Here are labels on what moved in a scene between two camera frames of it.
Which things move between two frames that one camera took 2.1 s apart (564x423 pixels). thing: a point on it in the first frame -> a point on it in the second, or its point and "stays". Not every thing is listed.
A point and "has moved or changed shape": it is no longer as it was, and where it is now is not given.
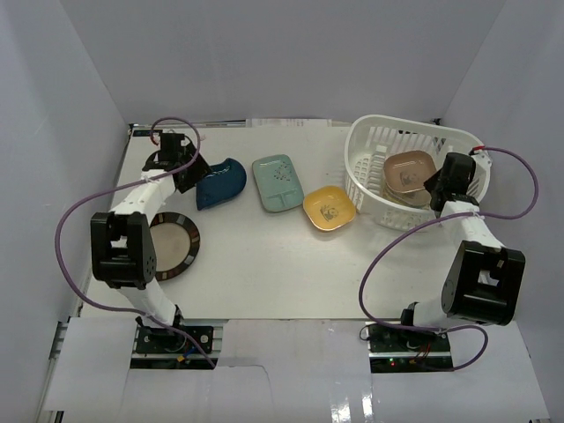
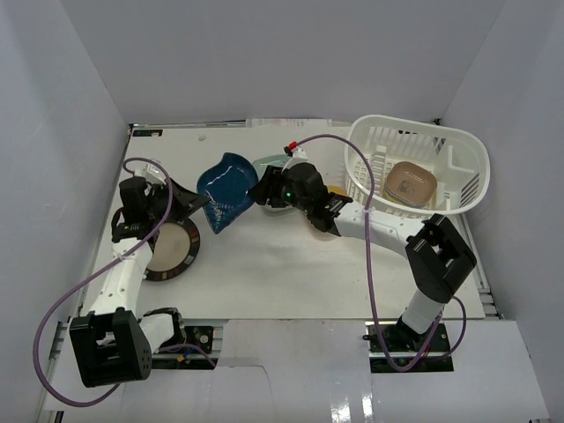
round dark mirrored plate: x=176 y=240 stays
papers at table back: x=288 y=122 stays
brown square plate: x=408 y=171 has moved or changed shape
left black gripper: x=194 y=169 -> x=172 y=199
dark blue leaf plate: x=226 y=181 has moved or changed shape
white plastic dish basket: x=388 y=160 stays
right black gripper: x=430 y=184 -> x=270 y=186
